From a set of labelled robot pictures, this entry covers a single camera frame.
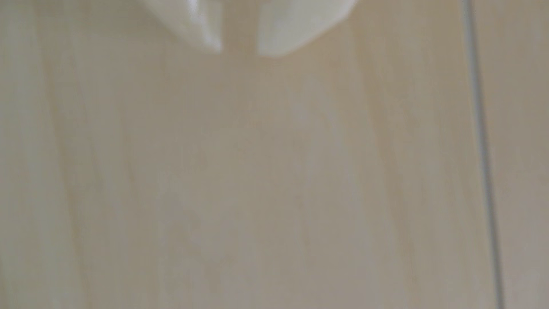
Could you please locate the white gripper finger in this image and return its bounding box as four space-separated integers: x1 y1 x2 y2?
257 0 359 58
142 0 224 54

